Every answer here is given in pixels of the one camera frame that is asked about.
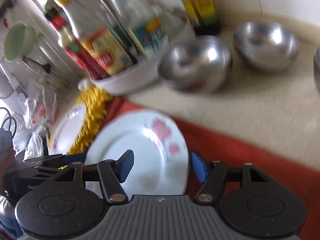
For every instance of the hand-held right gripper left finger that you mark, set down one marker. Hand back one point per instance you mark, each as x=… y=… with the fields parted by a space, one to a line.
x=126 y=166

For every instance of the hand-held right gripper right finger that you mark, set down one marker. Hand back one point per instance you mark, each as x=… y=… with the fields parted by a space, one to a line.
x=198 y=167

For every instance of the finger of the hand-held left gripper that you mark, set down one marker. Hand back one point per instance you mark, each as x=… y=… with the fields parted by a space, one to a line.
x=72 y=158
x=47 y=171

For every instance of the plain white plate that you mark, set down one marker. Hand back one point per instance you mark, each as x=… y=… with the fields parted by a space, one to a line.
x=67 y=130

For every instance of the white plate with pink flowers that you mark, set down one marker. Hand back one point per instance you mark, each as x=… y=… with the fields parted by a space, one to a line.
x=145 y=140

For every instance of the stainless steel bowl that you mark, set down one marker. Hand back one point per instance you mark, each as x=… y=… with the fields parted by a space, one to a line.
x=266 y=46
x=195 y=65

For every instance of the red cloth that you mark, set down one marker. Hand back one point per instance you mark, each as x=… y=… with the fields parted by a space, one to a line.
x=237 y=145

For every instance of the yellow chenille cloth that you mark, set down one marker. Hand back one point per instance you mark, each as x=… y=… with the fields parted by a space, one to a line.
x=93 y=110

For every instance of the clear plastic bags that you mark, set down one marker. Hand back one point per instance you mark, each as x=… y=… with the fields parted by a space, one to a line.
x=35 y=115

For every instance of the white plastic basin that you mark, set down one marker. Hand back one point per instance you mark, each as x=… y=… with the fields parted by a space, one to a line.
x=130 y=80

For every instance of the red label sauce bottle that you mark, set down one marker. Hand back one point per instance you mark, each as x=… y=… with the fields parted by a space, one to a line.
x=75 y=52

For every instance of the yellow cap sauce bottle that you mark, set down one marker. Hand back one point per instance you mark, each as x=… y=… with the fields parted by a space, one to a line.
x=105 y=52

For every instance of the clear bottle with green label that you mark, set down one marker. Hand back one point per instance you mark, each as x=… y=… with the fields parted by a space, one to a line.
x=145 y=30

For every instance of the yellow label oil bottle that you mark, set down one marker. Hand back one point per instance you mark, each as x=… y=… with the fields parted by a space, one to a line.
x=200 y=7

